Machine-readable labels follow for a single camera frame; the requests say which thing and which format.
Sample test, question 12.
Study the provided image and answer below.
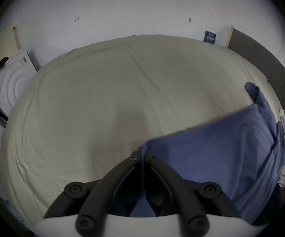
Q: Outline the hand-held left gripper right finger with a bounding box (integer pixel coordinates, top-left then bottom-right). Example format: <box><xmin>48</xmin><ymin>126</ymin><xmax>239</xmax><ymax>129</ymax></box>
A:
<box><xmin>145</xmin><ymin>152</ymin><xmax>240</xmax><ymax>237</ymax></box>

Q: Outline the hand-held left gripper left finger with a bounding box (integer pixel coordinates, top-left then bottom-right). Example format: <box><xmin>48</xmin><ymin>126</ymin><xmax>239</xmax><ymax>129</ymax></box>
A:
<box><xmin>44</xmin><ymin>150</ymin><xmax>142</xmax><ymax>237</ymax></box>

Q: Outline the blue shirt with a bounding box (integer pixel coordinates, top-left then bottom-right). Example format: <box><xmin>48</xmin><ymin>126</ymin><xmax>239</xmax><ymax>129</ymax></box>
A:
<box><xmin>123</xmin><ymin>82</ymin><xmax>285</xmax><ymax>225</ymax></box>

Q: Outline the grey padded headboard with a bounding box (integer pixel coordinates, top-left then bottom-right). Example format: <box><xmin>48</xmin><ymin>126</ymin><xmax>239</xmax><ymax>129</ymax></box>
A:
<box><xmin>228</xmin><ymin>28</ymin><xmax>285</xmax><ymax>128</ymax></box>

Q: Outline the cream foam pillow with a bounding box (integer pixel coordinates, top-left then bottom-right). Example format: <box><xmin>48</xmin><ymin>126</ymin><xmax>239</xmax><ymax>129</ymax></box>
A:
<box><xmin>0</xmin><ymin>23</ymin><xmax>22</xmax><ymax>70</ymax></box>

